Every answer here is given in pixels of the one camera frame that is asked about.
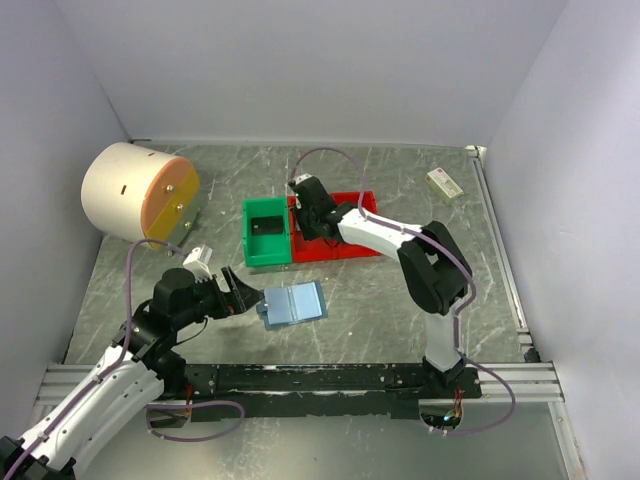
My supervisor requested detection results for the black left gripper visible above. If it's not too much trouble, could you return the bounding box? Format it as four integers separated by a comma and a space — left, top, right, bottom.
173, 264, 263, 329

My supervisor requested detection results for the red plastic bin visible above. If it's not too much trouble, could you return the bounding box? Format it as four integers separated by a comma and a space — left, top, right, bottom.
332, 190, 379, 260
287, 196, 339, 263

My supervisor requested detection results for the blue card holder wallet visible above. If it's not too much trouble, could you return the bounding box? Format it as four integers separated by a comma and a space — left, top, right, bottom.
256, 281, 328, 330

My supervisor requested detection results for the green plastic bin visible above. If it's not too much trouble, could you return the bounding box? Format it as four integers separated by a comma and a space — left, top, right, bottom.
243, 196, 292, 267

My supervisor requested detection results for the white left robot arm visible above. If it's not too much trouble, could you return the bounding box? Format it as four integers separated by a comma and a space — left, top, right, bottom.
1, 267, 263, 479

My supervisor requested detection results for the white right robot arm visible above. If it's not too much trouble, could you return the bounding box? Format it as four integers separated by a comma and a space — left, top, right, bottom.
288, 174, 475, 398

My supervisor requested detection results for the black credit card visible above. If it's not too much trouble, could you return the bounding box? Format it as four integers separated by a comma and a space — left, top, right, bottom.
250, 215, 285, 236

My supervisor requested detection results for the small white card box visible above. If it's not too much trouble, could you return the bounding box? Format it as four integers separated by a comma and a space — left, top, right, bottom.
425, 167, 464, 204

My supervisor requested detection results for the round drawer cabinet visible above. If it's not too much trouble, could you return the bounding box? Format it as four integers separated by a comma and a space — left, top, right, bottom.
81, 142, 200, 245

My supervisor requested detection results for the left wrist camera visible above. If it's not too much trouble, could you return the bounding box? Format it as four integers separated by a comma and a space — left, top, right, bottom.
182, 244, 214, 282

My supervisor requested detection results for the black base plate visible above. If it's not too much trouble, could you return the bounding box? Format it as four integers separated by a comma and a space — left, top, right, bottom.
161, 361, 482, 420

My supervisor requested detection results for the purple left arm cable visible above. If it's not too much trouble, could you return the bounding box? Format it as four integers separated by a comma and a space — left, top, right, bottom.
4, 238, 246, 480

